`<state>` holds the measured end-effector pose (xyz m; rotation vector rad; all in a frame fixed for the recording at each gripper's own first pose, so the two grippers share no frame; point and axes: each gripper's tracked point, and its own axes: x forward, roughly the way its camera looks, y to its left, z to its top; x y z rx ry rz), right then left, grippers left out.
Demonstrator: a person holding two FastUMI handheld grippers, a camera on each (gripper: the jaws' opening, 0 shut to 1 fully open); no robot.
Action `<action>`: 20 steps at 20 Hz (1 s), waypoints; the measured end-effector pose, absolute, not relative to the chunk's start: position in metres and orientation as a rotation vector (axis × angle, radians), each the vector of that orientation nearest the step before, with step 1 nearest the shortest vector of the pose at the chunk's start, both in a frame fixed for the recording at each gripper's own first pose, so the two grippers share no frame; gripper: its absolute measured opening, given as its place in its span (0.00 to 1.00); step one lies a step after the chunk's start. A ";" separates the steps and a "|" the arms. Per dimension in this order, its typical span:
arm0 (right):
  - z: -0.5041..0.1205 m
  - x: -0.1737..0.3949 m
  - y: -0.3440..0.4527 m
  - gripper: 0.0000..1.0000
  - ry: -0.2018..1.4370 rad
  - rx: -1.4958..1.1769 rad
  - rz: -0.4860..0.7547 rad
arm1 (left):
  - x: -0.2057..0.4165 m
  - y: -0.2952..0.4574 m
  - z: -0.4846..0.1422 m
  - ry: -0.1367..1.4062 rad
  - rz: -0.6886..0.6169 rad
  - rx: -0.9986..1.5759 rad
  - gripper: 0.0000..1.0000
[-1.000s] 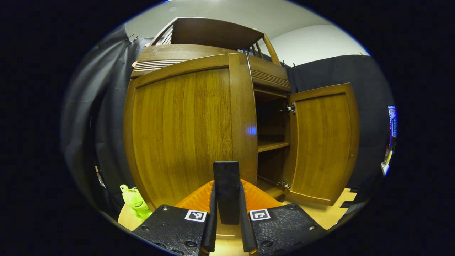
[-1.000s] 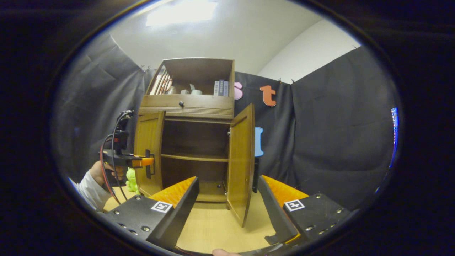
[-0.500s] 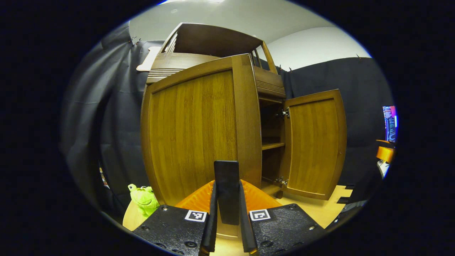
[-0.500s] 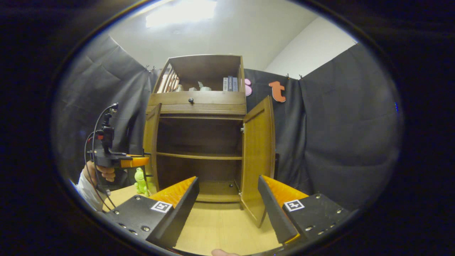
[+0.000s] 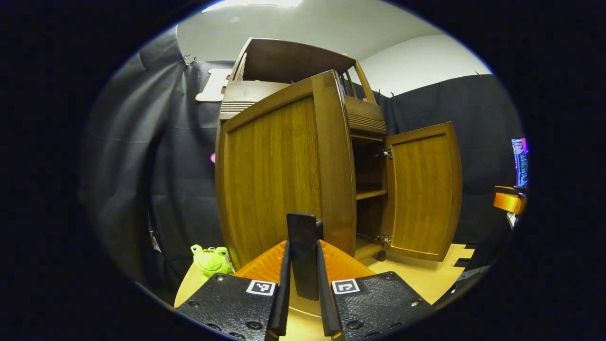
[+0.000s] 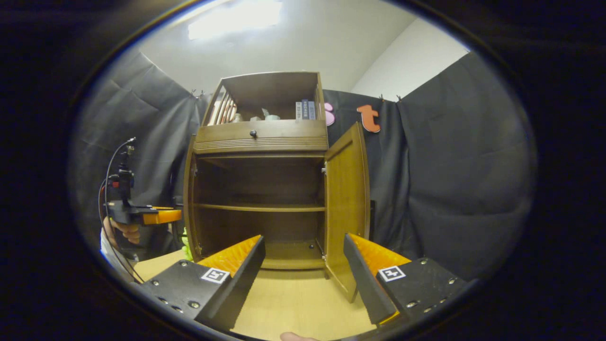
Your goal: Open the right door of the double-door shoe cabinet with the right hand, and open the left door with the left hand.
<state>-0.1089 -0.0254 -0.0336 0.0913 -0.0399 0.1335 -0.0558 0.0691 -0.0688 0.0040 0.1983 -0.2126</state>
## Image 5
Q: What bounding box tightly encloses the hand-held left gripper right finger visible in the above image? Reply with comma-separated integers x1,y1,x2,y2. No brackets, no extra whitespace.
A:
316,239,434,341

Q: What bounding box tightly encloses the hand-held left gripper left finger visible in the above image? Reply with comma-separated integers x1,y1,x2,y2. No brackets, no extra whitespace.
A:
175,239,292,341

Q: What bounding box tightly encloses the black door handle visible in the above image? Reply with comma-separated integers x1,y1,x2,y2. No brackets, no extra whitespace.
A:
286,213,325,301

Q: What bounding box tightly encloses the wooden shoe cabinet door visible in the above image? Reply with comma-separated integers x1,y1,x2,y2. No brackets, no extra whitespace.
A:
381,122,463,262
215,70,356,270

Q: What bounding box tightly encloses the wooden double-door shoe cabinet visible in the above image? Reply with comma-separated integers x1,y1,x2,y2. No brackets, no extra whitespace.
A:
219,38,389,262

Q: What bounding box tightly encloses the computer monitor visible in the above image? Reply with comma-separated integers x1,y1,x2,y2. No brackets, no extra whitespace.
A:
510,136,530,188

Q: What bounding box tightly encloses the green frog plush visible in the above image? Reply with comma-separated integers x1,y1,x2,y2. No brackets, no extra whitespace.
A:
190,244,234,280

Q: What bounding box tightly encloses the ceiling light panel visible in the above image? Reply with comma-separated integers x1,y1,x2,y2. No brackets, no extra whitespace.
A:
201,0,303,14

